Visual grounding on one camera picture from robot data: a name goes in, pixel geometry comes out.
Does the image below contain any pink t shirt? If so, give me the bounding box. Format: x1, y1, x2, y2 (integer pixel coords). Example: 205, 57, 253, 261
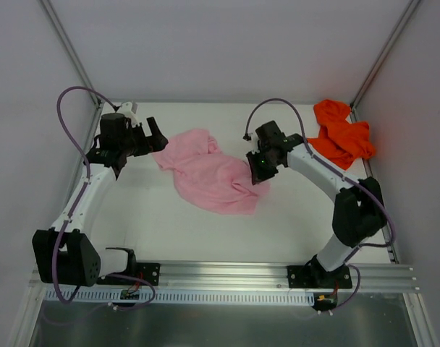
153, 129, 270, 215

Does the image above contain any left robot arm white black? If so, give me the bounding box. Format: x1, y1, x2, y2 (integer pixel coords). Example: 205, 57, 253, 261
33, 111, 168, 287

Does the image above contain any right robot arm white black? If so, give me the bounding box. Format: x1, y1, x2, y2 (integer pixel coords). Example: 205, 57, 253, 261
243, 121, 386, 288

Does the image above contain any orange t shirt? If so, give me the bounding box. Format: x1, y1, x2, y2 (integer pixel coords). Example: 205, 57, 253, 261
308, 99, 376, 170

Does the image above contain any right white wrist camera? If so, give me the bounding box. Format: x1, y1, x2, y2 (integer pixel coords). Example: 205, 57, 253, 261
242, 133, 260, 154

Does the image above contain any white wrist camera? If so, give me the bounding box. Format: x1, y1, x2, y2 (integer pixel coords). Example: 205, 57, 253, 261
116, 101, 140, 127
242, 133, 260, 154

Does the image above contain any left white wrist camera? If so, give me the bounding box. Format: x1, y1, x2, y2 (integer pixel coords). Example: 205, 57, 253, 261
116, 101, 140, 127

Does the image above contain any right aluminium frame post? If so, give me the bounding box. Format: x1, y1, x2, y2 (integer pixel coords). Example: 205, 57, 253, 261
350, 0, 423, 108

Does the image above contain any aluminium frame post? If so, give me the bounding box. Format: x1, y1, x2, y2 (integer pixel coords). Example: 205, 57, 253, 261
350, 0, 423, 108
38, 0, 94, 89

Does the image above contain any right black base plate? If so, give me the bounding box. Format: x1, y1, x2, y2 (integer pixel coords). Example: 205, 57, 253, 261
287, 265, 352, 289

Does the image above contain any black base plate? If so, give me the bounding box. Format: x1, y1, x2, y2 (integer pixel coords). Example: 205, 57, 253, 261
287, 265, 352, 289
134, 262, 161, 286

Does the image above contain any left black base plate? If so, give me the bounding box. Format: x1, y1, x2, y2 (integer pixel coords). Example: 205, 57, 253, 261
134, 262, 161, 286

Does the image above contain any aluminium mounting rail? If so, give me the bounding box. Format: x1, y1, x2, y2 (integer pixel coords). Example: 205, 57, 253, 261
28, 260, 420, 291

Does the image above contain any left aluminium frame post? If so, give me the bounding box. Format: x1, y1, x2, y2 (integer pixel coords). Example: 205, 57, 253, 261
38, 0, 94, 89

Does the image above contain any white slotted cable duct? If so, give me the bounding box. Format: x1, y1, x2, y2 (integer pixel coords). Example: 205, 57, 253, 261
44, 288, 316, 307

